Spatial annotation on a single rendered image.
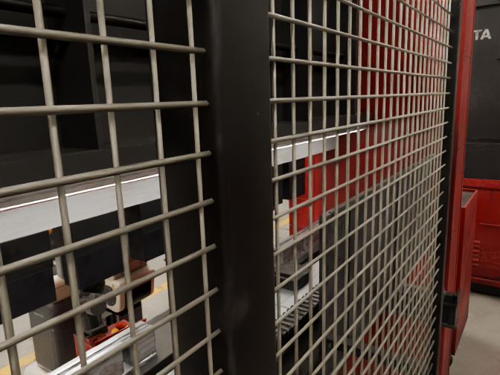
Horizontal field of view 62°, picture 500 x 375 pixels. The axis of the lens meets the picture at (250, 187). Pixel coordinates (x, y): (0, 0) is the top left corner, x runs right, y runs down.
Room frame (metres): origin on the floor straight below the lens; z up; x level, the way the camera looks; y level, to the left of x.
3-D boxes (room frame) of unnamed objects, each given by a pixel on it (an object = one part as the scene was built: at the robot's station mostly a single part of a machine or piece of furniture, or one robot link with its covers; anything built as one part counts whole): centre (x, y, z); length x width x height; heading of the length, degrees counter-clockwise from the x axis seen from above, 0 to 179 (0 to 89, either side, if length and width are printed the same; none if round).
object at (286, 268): (1.38, -0.06, 1.01); 0.26 x 0.12 x 0.05; 55
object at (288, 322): (1.07, -0.14, 1.02); 0.37 x 0.06 x 0.04; 145
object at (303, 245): (1.92, -0.25, 0.92); 0.50 x 0.06 x 0.10; 145
